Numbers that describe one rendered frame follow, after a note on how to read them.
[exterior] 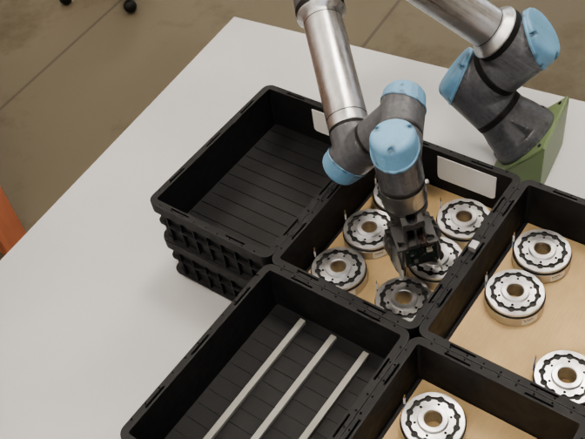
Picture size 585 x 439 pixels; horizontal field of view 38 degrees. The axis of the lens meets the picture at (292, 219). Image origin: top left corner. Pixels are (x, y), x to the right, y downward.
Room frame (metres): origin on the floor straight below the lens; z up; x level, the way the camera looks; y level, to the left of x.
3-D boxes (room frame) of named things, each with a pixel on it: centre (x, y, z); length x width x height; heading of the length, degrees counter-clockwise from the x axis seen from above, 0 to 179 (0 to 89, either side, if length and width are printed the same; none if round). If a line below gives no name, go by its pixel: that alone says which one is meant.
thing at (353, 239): (1.05, -0.14, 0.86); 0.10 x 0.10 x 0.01
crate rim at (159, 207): (1.22, 0.03, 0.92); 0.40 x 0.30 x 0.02; 136
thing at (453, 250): (0.96, -0.24, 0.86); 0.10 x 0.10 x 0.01
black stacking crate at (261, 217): (1.22, 0.03, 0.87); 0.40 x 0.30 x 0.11; 136
